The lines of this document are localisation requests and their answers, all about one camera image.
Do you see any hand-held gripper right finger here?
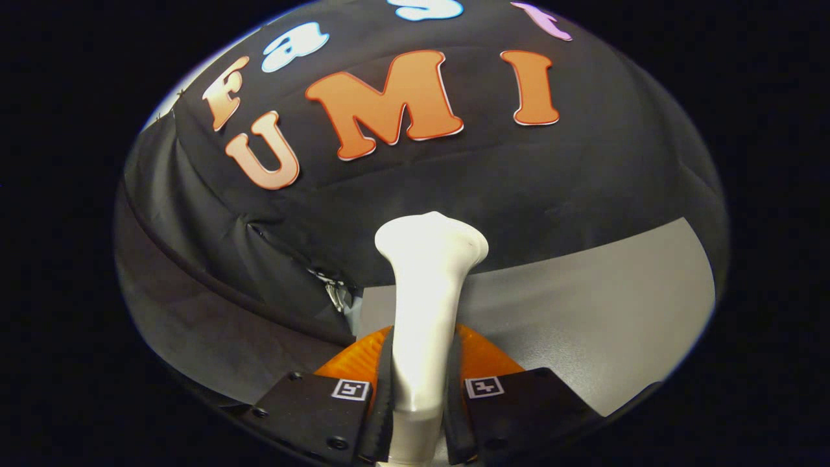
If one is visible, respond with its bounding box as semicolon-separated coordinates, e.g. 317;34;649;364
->
443;322;604;467

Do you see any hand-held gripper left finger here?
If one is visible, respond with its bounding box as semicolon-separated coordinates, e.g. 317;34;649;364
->
240;324;396;467

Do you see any white garment steamer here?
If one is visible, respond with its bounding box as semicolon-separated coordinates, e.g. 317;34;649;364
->
374;211;490;467

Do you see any silver metal fitting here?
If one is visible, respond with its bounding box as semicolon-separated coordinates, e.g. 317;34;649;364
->
316;269;354;313

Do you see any grey cabinet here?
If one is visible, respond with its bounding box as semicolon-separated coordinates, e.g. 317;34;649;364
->
357;217;717;416

